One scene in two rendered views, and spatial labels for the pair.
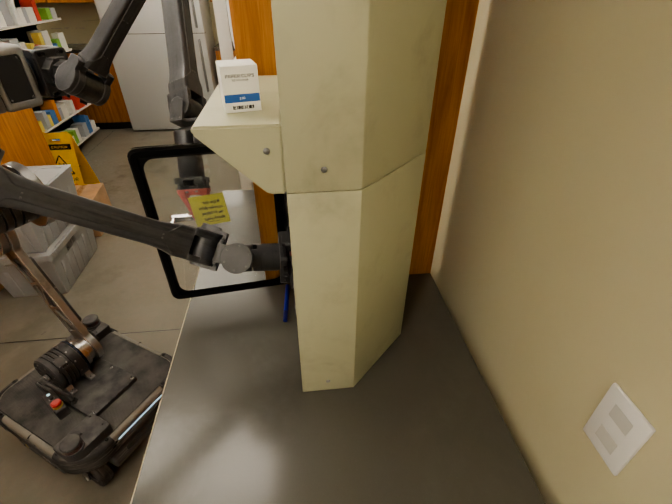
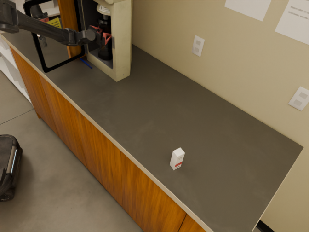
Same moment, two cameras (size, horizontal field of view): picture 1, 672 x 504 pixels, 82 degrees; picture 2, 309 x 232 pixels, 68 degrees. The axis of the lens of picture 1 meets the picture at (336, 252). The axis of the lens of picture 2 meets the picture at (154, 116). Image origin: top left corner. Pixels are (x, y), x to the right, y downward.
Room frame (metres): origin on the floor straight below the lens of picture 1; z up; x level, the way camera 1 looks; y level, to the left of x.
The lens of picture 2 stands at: (-0.49, 0.68, 1.83)
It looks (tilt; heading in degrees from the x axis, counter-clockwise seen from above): 45 degrees down; 315
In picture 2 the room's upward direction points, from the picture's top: 7 degrees clockwise
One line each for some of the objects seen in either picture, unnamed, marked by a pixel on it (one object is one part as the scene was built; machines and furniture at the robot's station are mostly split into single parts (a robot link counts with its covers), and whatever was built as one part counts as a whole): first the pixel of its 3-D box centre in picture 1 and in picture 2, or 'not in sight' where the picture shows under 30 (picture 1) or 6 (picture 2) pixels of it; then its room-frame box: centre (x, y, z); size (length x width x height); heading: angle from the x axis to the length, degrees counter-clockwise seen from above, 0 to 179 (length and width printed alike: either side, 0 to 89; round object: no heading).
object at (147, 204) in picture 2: not in sight; (126, 129); (0.49, 0.00, 0.45); 2.05 x 0.67 x 0.90; 6
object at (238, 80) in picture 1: (238, 85); not in sight; (0.58, 0.14, 1.54); 0.05 x 0.05 x 0.06; 20
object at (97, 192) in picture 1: (82, 210); not in sight; (2.73, 2.04, 0.14); 0.41 x 0.32 x 0.28; 12
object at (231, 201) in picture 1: (221, 225); (59, 33); (0.78, 0.27, 1.19); 0.30 x 0.01 x 0.40; 103
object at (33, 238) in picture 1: (26, 208); not in sight; (2.13, 1.93, 0.49); 0.60 x 0.42 x 0.33; 6
